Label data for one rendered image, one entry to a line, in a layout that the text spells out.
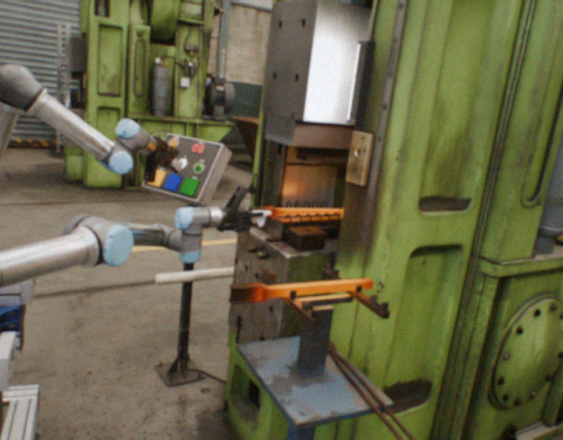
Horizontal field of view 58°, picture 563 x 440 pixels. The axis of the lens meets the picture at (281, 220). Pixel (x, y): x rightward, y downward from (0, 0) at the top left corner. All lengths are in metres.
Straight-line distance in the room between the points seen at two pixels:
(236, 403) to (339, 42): 1.50
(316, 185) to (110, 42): 4.70
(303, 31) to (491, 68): 0.64
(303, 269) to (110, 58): 5.13
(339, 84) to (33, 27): 8.05
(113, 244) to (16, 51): 8.18
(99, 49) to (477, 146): 5.29
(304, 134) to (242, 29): 9.15
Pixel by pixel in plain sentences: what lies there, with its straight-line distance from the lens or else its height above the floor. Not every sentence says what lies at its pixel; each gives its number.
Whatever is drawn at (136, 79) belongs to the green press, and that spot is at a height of 1.37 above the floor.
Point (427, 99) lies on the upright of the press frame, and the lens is 1.65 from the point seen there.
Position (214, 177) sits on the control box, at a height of 1.06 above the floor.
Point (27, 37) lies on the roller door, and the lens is 9.56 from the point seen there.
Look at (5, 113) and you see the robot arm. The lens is 1.91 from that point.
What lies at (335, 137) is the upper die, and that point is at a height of 1.31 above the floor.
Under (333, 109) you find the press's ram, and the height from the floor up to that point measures 1.41.
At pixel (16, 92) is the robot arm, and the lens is 1.78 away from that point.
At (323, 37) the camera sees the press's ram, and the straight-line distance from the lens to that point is 1.81.
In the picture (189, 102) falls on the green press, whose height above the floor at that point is 1.15.
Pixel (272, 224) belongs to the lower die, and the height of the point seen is 0.96.
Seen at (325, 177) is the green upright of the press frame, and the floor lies 1.11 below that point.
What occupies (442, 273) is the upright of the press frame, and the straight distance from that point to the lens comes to 2.00.
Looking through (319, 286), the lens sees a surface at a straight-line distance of 1.40.
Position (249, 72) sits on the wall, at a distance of 11.03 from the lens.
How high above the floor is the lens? 1.47
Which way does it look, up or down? 14 degrees down
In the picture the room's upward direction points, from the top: 7 degrees clockwise
